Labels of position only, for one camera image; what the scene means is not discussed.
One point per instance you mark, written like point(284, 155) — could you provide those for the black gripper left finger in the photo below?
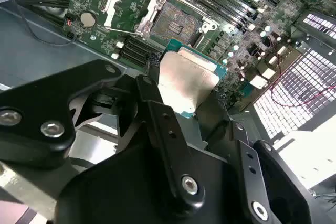
point(39, 103)

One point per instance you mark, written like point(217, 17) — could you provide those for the silver green CPU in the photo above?
point(189, 77)

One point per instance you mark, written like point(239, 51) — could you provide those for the metal frame socket cover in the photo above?
point(113, 6)

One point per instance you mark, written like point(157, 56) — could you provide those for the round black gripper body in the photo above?
point(126, 195)

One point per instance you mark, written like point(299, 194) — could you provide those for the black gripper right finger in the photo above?
point(275, 171)

